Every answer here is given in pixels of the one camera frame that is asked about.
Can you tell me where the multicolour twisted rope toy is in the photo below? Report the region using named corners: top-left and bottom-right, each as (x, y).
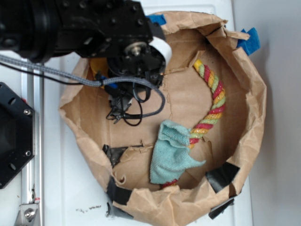
top-left (161, 59), bottom-right (227, 189)

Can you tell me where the grey braided cable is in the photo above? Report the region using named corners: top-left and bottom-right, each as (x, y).
top-left (0, 54), bottom-right (166, 119)

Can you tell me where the brown paper bag bin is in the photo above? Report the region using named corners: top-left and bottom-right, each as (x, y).
top-left (59, 11), bottom-right (267, 226)

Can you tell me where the metal corner bracket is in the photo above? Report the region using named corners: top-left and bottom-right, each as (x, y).
top-left (14, 203), bottom-right (41, 226)

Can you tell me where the white plastic tray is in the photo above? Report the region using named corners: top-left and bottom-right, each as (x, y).
top-left (41, 0), bottom-right (253, 226)

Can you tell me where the teal cloth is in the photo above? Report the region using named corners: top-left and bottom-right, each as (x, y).
top-left (150, 120), bottom-right (206, 185)

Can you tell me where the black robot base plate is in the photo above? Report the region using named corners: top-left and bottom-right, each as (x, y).
top-left (0, 82), bottom-right (34, 189)

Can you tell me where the blue tape top piece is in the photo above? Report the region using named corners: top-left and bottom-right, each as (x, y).
top-left (146, 14), bottom-right (166, 26)

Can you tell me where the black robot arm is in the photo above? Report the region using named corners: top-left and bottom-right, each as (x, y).
top-left (0, 0), bottom-right (172, 119)

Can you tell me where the aluminium extrusion rail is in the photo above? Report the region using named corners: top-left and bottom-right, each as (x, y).
top-left (21, 66), bottom-right (44, 226)

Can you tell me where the yellow cloth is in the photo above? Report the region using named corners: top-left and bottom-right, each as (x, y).
top-left (89, 58), bottom-right (109, 81)

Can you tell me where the blue tape right piece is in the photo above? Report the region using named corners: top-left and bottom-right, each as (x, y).
top-left (237, 27), bottom-right (261, 56)

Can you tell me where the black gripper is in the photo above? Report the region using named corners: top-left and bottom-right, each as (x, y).
top-left (106, 37), bottom-right (172, 113)

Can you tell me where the blue tape piece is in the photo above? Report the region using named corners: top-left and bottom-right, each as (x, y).
top-left (146, 14), bottom-right (166, 26)
top-left (237, 27), bottom-right (261, 56)

